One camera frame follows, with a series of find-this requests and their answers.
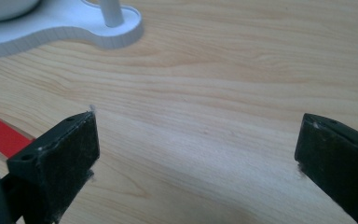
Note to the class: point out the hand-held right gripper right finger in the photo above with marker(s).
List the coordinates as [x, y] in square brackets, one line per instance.
[341, 158]

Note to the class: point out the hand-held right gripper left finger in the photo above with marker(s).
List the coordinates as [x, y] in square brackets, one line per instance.
[59, 155]

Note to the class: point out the red flat strip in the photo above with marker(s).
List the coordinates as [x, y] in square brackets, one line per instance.
[0, 135]

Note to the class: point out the white stand base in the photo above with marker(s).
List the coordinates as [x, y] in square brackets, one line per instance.
[59, 21]

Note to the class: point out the white round bowl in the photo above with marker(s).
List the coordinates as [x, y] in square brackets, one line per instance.
[3, 7]

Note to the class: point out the white stand post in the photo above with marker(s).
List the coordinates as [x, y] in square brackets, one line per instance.
[112, 12]

